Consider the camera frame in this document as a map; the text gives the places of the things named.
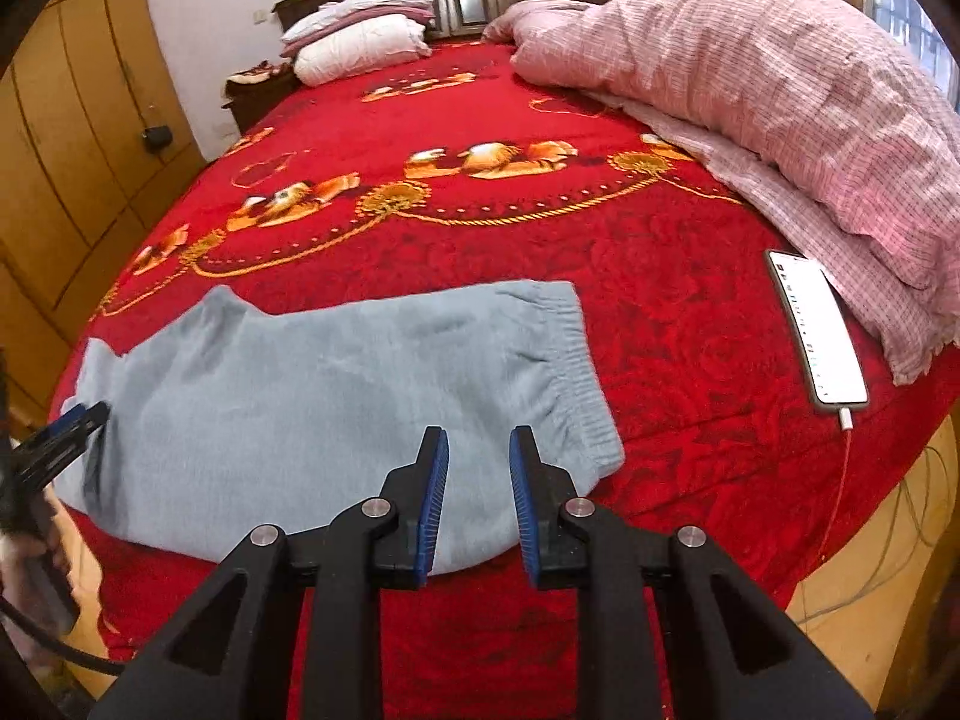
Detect pink checked quilt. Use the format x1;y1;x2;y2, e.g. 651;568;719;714
481;0;960;387

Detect white pillow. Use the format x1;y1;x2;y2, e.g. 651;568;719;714
294;15;434;87

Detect thin grey cable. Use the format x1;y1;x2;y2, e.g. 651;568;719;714
795;450;957;623

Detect black cable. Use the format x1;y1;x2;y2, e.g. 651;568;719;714
0;596;125;676

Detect wooden wardrobe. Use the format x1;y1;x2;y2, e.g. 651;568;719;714
0;0;207;428

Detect grey pants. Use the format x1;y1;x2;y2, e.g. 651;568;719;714
56;279;626;578

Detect phone charging cable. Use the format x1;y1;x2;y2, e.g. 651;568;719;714
814;406;856;567

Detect person's left hand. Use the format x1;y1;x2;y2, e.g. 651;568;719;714
0;532;72;605

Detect red floral printed blanket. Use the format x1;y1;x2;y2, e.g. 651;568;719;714
49;37;938;720

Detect dark wooden nightstand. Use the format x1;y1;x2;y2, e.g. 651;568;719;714
221;67;297;132

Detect smartphone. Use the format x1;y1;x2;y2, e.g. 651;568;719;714
765;249;871;413

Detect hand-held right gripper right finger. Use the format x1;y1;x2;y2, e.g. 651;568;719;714
508;424;875;720

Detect pink striped pillow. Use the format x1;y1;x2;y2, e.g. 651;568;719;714
279;0;436;59

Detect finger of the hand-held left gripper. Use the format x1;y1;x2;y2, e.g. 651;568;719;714
16;401;112;487
34;403;89;451

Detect window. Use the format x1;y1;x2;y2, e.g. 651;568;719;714
870;0;960;91

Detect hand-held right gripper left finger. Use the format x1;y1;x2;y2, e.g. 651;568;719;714
88;426;451;720

